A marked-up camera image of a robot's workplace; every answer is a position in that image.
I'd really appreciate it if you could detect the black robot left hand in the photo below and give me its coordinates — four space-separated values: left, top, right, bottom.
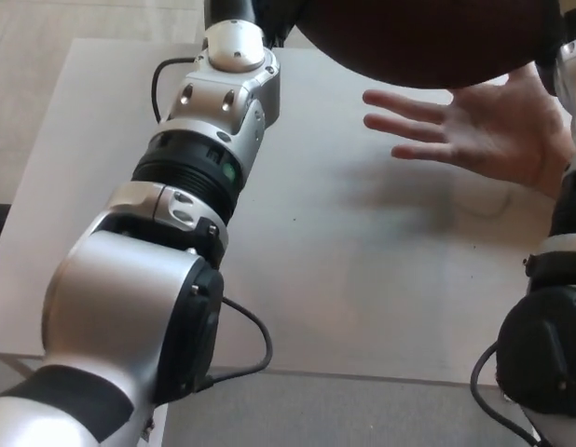
204 0 298 50

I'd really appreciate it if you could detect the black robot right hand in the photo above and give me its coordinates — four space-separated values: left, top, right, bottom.
533 0 576 93

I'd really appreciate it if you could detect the person's bare hand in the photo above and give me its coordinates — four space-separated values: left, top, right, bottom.
362 62 576 196

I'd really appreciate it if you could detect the brown junior football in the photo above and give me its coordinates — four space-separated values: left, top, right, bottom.
295 0 557 89

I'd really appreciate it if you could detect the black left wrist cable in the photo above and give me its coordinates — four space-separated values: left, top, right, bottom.
150 56 199 125

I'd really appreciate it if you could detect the black right elbow cable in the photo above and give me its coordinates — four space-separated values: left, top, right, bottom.
470 342 542 444

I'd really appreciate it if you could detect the black elbow cable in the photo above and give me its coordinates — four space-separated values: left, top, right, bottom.
470 342 542 444
199 297 274 390

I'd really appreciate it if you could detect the black left elbow cable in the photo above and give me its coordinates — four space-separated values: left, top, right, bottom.
199 297 274 390

